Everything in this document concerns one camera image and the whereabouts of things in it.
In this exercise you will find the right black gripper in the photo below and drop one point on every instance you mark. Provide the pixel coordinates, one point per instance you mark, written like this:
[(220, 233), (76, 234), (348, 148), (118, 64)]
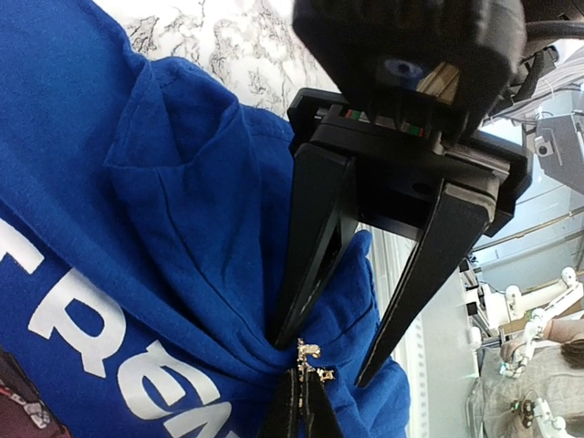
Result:
[(347, 169)]

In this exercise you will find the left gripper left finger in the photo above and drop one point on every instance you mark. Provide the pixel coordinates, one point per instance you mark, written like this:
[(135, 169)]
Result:
[(283, 414)]

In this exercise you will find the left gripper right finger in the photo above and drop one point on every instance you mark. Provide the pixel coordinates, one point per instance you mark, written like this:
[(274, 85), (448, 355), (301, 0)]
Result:
[(319, 418)]

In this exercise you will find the blue printed t-shirt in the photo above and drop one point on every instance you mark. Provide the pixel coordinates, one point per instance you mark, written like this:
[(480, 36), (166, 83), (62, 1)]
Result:
[(144, 215)]

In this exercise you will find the aluminium front rail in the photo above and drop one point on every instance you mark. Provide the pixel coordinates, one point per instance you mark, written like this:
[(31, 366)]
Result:
[(440, 365)]

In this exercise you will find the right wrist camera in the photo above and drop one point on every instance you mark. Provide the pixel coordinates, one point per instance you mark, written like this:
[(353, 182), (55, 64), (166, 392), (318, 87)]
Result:
[(377, 51)]

